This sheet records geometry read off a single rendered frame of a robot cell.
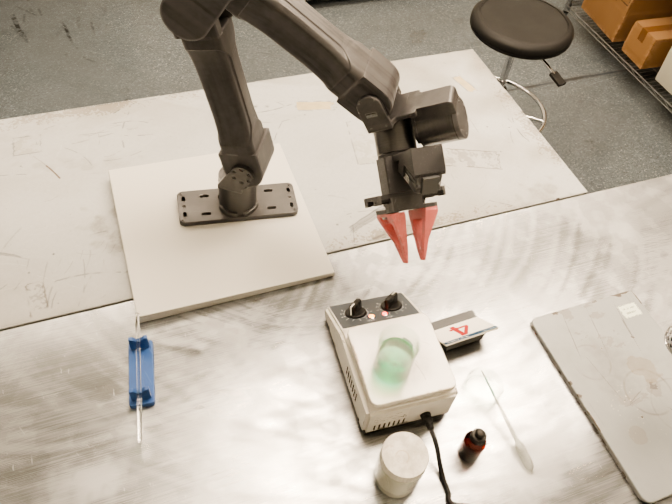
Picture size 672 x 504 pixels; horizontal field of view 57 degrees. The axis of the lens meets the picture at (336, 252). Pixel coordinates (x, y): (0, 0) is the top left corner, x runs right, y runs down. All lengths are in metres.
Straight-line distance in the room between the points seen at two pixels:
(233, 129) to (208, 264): 0.22
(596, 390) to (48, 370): 0.79
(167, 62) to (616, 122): 2.03
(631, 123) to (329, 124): 2.07
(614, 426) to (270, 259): 0.57
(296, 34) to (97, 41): 2.44
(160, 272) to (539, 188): 0.71
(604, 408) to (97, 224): 0.85
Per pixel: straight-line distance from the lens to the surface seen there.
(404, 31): 3.32
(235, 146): 0.94
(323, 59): 0.82
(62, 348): 0.99
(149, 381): 0.92
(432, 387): 0.84
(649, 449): 1.01
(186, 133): 1.26
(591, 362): 1.04
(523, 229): 1.17
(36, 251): 1.11
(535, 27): 2.25
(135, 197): 1.12
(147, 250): 1.04
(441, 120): 0.85
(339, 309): 0.94
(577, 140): 2.93
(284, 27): 0.81
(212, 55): 0.86
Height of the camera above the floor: 1.72
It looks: 51 degrees down
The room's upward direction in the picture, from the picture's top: 7 degrees clockwise
